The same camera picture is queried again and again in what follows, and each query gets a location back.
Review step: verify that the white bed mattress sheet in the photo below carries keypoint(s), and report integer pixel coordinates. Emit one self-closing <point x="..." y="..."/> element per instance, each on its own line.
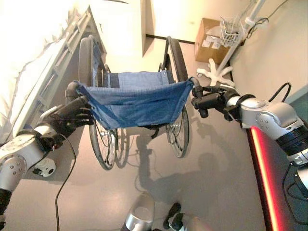
<point x="26" y="48"/>

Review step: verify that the blue seat wheelchair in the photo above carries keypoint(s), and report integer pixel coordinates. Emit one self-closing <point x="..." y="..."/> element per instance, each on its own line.
<point x="134" y="101"/>

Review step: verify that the grey hospital bed frame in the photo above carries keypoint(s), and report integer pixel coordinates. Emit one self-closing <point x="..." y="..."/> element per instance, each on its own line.
<point x="65" y="60"/>

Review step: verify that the silver robot left leg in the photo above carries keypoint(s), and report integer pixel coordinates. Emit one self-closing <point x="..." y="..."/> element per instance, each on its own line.
<point x="140" y="214"/>

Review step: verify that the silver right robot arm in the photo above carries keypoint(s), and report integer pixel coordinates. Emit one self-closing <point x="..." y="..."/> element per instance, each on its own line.
<point x="272" y="120"/>

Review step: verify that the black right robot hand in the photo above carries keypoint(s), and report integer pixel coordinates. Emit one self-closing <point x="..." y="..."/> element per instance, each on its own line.
<point x="211" y="98"/>

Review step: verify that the white rolling pole stand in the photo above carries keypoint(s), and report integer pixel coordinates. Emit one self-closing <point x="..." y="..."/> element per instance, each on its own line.
<point x="220" y="69"/>

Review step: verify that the silver robot leg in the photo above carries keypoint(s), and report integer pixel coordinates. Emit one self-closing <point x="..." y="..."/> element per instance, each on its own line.
<point x="140" y="214"/>
<point x="192" y="223"/>

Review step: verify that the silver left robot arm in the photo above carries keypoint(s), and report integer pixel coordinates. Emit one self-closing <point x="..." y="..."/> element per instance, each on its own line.
<point x="16" y="158"/>

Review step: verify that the white bed caster wheel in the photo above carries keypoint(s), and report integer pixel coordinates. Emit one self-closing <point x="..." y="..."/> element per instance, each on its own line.
<point x="45" y="168"/>

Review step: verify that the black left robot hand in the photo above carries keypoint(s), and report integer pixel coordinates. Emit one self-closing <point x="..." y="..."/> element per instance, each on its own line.
<point x="63" y="121"/>

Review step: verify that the dark robot foot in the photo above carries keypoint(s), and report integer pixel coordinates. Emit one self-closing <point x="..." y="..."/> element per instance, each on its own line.
<point x="173" y="214"/>

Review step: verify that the brown cardboard box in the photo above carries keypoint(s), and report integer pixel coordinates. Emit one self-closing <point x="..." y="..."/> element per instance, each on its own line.
<point x="211" y="51"/>

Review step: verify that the silver robot right leg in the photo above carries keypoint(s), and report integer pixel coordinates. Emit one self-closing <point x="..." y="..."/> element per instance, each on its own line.
<point x="192" y="223"/>

